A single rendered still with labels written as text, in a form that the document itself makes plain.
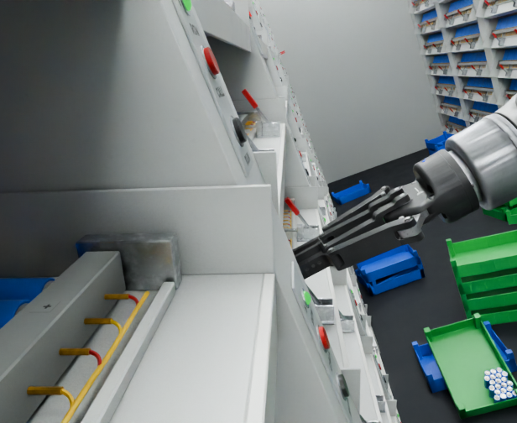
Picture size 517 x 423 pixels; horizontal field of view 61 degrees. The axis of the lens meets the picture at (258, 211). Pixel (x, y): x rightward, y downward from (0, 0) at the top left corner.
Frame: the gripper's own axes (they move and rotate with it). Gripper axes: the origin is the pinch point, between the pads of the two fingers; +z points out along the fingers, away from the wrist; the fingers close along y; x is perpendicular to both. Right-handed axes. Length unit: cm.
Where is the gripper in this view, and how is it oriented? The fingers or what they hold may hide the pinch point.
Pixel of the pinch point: (299, 263)
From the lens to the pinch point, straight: 52.1
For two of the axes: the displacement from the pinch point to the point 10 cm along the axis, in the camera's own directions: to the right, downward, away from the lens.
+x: -5.3, -8.2, -2.3
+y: 0.7, -3.1, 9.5
